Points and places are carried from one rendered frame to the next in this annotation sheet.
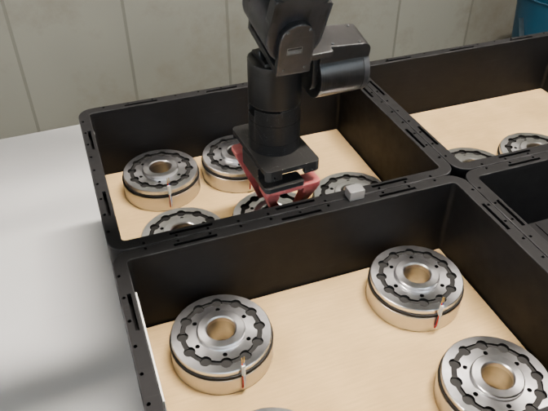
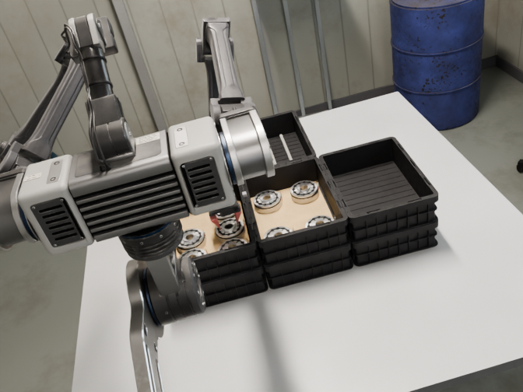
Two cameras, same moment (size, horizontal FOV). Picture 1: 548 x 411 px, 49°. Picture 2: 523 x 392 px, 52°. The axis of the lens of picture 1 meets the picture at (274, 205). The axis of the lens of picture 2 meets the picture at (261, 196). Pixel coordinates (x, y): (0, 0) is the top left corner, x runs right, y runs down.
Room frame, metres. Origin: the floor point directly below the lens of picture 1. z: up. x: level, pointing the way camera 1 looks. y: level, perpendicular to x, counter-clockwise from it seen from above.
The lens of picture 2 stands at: (-0.02, 1.34, 2.02)
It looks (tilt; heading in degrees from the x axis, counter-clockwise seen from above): 36 degrees down; 289
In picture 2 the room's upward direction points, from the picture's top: 14 degrees counter-clockwise
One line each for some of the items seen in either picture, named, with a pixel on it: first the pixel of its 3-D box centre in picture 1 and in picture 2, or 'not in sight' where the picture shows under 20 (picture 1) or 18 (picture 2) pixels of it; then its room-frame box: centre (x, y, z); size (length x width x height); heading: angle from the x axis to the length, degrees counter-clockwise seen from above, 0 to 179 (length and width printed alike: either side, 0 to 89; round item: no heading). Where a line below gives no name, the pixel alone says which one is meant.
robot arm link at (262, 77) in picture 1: (280, 77); not in sight; (0.58, -0.01, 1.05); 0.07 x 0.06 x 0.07; 112
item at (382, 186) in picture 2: not in sight; (374, 187); (0.08, -0.18, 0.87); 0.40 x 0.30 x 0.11; 110
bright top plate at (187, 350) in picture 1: (221, 333); (278, 236); (0.39, 0.05, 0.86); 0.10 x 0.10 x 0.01
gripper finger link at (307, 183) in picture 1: (280, 188); (230, 214); (0.56, -0.01, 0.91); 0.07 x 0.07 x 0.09; 24
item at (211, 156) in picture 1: (238, 154); (189, 238); (0.71, 0.05, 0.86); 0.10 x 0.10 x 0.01
